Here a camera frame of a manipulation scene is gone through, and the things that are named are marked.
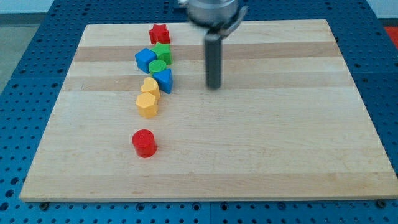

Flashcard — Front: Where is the yellow hexagon block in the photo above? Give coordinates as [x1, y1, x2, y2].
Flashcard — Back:
[136, 92, 159, 118]

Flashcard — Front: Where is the red star block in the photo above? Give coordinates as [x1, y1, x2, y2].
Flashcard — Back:
[149, 24, 170, 44]

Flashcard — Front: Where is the green cylinder block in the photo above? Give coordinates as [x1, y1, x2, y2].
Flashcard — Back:
[148, 59, 167, 76]

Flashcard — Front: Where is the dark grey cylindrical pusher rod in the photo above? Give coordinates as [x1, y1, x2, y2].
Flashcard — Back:
[204, 32, 222, 90]

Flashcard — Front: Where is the blue cube block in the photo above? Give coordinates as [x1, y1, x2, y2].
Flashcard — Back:
[135, 48, 157, 73]

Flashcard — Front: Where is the yellow heart block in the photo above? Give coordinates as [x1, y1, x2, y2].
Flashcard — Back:
[140, 77, 160, 100]

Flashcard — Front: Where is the light wooden board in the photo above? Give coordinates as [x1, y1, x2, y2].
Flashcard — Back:
[20, 19, 397, 202]

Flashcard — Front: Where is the green star block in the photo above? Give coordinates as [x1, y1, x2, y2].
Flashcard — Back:
[150, 42, 172, 65]

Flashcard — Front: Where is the red cylinder block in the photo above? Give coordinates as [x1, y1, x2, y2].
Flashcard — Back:
[131, 129, 157, 158]

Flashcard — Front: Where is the blue triangle block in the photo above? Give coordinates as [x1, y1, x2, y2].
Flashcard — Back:
[153, 68, 173, 94]

